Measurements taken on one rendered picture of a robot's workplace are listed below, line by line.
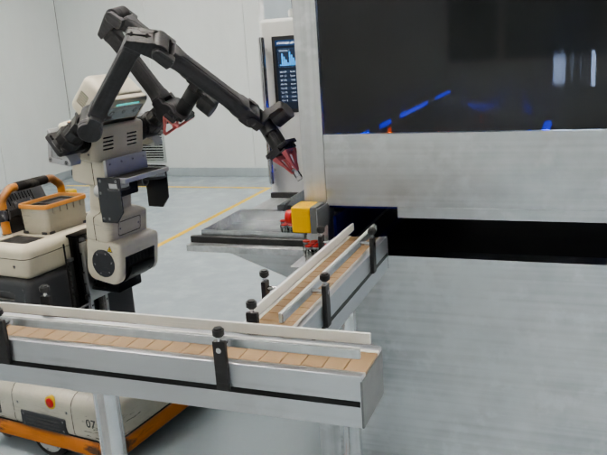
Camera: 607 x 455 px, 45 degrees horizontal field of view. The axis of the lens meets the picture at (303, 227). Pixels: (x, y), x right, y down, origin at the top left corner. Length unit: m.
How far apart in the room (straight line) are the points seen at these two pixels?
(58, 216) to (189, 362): 1.69
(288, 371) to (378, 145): 0.86
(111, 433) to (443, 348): 0.94
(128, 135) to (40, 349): 1.37
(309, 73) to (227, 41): 6.33
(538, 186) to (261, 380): 0.93
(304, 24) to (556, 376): 1.12
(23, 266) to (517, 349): 1.71
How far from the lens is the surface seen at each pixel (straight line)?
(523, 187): 1.88
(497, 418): 2.11
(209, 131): 8.47
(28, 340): 1.51
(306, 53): 1.96
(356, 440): 1.99
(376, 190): 1.95
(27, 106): 8.95
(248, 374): 1.26
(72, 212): 2.97
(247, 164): 8.32
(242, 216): 2.48
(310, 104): 1.97
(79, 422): 2.81
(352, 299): 1.69
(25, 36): 9.05
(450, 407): 2.12
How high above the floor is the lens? 1.46
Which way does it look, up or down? 14 degrees down
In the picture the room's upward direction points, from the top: 4 degrees counter-clockwise
